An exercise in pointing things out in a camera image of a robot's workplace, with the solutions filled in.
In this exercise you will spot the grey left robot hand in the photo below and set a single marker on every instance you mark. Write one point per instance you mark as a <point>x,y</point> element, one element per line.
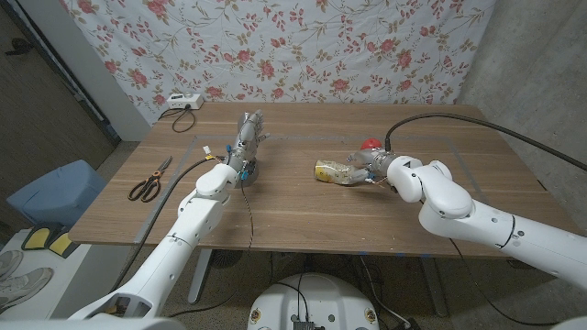
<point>247,137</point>

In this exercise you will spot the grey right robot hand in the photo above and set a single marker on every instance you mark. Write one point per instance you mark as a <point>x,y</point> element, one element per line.
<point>376,165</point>

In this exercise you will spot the clear bottle with yellow label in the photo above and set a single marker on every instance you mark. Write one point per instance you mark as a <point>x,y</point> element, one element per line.
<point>328,172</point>

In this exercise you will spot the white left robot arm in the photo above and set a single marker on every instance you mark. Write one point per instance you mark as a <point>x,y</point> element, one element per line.
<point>183,238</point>

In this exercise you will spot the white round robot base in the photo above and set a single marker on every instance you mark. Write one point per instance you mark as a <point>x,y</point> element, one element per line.
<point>316,302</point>

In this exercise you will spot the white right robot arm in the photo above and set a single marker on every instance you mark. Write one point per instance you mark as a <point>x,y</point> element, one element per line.
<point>458,206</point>

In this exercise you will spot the orange and black scissors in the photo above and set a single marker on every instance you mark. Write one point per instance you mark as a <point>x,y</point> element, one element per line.
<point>151,183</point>

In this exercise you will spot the white power strip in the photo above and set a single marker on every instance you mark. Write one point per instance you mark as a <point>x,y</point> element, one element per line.
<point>185,101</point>

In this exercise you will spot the floral backdrop cloth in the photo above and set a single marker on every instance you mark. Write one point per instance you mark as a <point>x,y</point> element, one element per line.
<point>275,46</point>

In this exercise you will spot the small black floor fan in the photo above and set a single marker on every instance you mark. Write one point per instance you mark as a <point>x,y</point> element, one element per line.
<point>225,259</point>

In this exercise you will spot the grey table leg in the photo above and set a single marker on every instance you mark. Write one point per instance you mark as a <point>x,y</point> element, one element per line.
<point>433,284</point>

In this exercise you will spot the white table leg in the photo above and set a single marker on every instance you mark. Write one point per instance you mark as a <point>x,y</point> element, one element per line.
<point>199,275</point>

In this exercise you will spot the blue plastic bin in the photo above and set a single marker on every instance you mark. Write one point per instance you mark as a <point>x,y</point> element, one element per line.
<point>55,192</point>

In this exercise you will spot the yellow and black foot pedal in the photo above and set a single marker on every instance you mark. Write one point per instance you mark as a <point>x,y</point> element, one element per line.
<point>62,245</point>
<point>39,237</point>

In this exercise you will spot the white robot torso edge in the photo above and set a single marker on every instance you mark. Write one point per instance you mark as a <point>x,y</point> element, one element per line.
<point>91,324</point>

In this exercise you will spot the grey sneaker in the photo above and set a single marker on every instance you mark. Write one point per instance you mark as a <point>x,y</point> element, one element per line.
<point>9,263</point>
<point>25,286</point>

